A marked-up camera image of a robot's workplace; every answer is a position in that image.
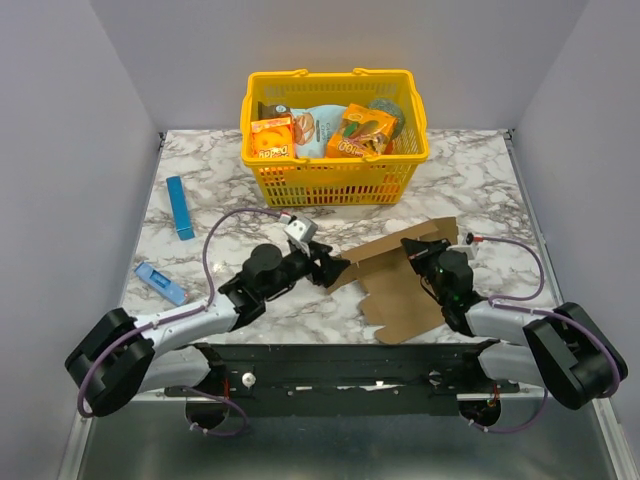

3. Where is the long blue box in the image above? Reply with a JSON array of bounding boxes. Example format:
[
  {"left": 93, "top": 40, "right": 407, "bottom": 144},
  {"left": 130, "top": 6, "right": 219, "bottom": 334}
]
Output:
[{"left": 166, "top": 176, "right": 195, "bottom": 241}]

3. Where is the yellow plastic shopping basket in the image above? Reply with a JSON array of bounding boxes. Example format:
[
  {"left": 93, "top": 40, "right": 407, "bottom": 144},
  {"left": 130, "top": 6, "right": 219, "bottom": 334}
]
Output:
[{"left": 240, "top": 68, "right": 429, "bottom": 208}]

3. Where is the green round scrubber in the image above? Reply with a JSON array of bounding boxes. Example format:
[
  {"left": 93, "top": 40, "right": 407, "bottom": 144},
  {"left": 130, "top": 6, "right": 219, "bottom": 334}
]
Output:
[{"left": 368, "top": 98, "right": 406, "bottom": 140}]

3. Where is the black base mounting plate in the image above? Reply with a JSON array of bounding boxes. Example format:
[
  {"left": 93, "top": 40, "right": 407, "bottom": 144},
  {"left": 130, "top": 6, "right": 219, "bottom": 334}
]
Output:
[{"left": 164, "top": 342, "right": 531, "bottom": 419}]

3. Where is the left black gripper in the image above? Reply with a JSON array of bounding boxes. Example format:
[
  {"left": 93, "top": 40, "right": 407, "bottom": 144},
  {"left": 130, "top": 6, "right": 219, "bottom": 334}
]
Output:
[{"left": 261, "top": 241, "right": 350, "bottom": 302}]

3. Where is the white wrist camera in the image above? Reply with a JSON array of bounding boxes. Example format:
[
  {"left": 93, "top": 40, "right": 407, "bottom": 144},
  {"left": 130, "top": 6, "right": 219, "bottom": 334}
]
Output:
[
  {"left": 449, "top": 232, "right": 480, "bottom": 260},
  {"left": 279, "top": 212, "right": 318, "bottom": 249}
]

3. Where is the small blue box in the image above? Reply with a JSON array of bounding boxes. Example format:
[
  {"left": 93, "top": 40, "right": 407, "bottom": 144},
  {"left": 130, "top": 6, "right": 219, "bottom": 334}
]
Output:
[{"left": 134, "top": 262, "right": 188, "bottom": 306}]

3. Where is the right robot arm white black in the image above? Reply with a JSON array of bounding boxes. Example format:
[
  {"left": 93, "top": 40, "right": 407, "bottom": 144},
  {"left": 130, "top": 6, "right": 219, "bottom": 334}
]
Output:
[{"left": 401, "top": 233, "right": 628, "bottom": 410}]

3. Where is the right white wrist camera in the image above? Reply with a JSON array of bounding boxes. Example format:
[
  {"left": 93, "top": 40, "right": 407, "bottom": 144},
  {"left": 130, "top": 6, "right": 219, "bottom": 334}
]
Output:
[{"left": 449, "top": 232, "right": 480, "bottom": 260}]

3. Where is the dark brown packet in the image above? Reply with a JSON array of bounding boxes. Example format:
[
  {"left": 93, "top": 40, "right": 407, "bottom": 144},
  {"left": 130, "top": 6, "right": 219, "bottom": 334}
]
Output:
[{"left": 258, "top": 102, "right": 291, "bottom": 120}]

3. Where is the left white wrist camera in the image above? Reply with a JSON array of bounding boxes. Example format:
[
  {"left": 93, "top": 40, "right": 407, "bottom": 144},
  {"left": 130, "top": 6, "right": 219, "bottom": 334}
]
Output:
[{"left": 279, "top": 212, "right": 318, "bottom": 249}]

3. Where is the brown cardboard box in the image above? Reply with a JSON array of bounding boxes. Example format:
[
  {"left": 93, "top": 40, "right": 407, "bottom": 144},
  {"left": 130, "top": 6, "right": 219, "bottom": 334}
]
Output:
[{"left": 328, "top": 217, "right": 459, "bottom": 344}]

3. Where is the orange gummy candy bag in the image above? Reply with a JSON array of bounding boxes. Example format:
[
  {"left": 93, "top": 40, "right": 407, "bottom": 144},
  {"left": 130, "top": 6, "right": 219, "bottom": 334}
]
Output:
[{"left": 326, "top": 104, "right": 396, "bottom": 158}]

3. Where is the light blue chips bag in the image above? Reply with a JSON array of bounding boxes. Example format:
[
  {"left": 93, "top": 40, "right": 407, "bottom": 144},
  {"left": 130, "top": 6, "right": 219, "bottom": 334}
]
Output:
[{"left": 291, "top": 105, "right": 346, "bottom": 158}]

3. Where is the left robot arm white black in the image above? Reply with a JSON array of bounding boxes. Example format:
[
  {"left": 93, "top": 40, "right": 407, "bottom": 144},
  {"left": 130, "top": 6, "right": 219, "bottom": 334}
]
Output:
[{"left": 65, "top": 241, "right": 350, "bottom": 418}]

